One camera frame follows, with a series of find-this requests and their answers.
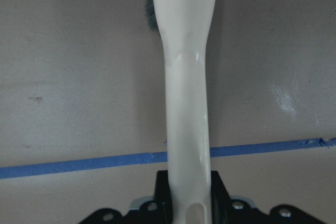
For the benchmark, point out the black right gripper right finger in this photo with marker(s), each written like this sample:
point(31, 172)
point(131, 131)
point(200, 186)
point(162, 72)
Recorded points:
point(224, 208)

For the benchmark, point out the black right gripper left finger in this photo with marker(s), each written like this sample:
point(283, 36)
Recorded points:
point(156, 208)

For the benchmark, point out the cream hand brush black bristles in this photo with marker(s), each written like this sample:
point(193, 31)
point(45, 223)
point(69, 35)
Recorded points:
point(184, 27)

